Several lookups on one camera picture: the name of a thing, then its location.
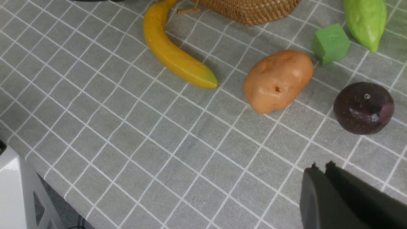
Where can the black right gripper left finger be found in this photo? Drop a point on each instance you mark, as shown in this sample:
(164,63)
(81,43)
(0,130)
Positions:
(321,206)

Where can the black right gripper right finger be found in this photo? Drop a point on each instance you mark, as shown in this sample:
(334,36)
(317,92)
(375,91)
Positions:
(372,207)

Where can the dark purple passion fruit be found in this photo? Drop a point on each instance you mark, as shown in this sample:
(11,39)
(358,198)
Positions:
(363,108)

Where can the brown potato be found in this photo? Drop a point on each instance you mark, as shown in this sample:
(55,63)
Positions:
(276,80)

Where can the green chayote vegetable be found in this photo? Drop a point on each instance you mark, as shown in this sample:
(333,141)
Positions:
(366,21)

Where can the yellow banana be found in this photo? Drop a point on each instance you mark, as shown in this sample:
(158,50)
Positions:
(171,56)

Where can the green foam cube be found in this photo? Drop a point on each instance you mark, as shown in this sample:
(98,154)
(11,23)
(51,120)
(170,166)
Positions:
(330,44)

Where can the woven wicker basket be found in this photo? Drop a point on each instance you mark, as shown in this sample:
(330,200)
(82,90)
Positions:
(246,12)

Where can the white table frame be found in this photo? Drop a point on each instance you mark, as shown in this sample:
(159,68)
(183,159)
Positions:
(24,202)

